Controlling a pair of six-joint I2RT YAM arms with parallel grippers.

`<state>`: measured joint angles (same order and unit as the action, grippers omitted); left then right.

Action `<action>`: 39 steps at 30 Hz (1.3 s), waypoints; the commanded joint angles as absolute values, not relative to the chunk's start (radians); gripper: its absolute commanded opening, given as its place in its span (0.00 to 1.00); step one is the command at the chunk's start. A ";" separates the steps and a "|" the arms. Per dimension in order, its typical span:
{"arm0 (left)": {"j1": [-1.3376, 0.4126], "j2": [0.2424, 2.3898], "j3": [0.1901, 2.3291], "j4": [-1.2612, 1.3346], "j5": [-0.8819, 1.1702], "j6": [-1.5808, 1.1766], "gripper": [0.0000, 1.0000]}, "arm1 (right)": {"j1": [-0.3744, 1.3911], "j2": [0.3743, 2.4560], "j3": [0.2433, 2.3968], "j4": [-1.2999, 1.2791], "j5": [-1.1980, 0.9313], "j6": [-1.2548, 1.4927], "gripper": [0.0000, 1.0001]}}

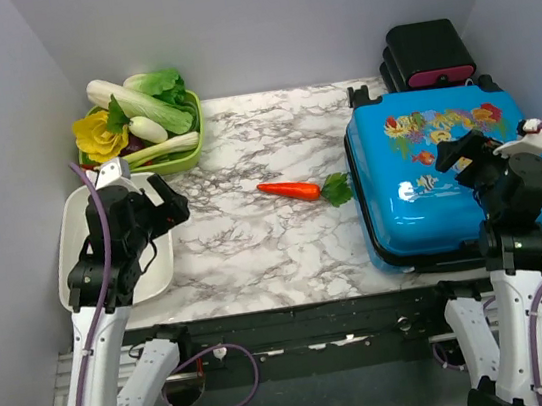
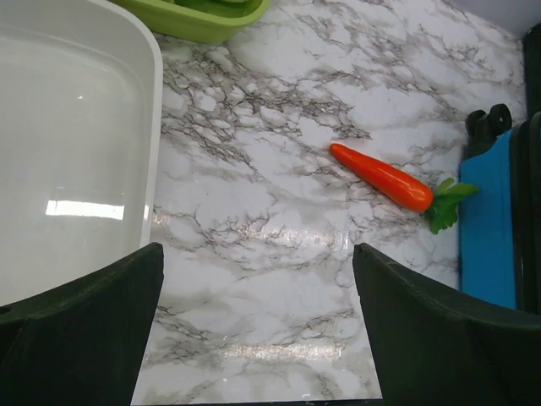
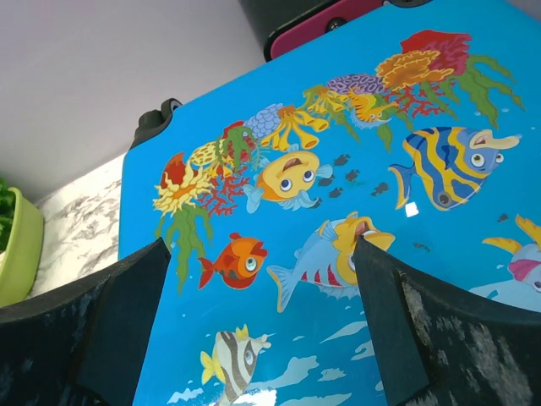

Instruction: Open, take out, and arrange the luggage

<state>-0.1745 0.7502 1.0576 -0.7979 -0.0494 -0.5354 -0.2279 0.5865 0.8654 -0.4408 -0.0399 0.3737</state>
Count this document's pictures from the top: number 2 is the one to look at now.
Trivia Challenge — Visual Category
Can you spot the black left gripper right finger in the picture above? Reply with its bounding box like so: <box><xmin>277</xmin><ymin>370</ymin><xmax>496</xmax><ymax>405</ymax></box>
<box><xmin>352</xmin><ymin>244</ymin><xmax>540</xmax><ymax>405</ymax></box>

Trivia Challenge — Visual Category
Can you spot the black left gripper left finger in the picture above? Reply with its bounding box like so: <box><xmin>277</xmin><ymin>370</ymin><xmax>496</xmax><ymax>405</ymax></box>
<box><xmin>1</xmin><ymin>243</ymin><xmax>164</xmax><ymax>405</ymax></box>

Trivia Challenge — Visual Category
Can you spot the blue fish print suitcase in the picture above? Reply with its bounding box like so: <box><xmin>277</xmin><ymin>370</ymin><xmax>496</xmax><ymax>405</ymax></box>
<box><xmin>459</xmin><ymin>104</ymin><xmax>540</xmax><ymax>314</ymax></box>

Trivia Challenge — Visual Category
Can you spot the orange toy carrot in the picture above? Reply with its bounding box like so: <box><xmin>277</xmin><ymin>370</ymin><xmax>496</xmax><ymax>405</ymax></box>
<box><xmin>329</xmin><ymin>143</ymin><xmax>479</xmax><ymax>234</ymax></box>

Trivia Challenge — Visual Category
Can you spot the white rectangular tray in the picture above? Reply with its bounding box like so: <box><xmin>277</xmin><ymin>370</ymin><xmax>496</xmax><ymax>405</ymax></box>
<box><xmin>1</xmin><ymin>1</ymin><xmax>163</xmax><ymax>305</ymax></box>

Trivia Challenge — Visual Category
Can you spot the green vegetable basket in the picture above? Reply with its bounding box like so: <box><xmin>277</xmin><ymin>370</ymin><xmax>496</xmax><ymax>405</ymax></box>
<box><xmin>115</xmin><ymin>0</ymin><xmax>270</xmax><ymax>45</ymax></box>

